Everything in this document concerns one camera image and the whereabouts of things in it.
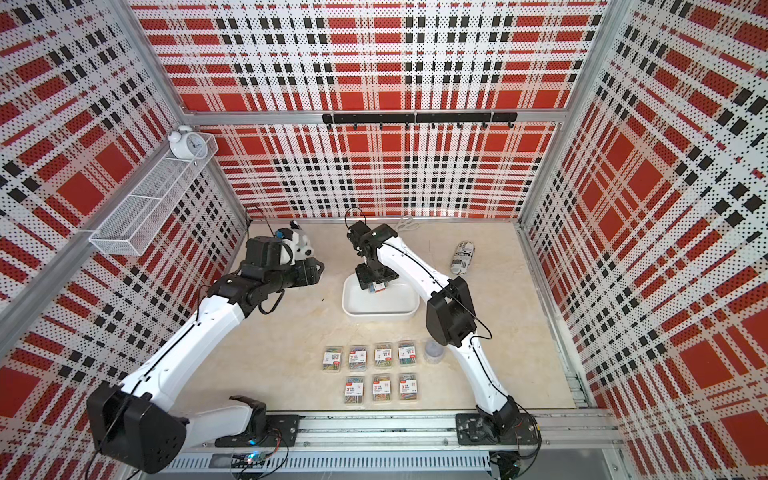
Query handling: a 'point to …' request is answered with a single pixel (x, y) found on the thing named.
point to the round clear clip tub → (434, 352)
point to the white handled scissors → (405, 223)
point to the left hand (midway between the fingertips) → (317, 267)
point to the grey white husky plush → (295, 244)
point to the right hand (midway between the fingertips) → (381, 279)
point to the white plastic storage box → (400, 299)
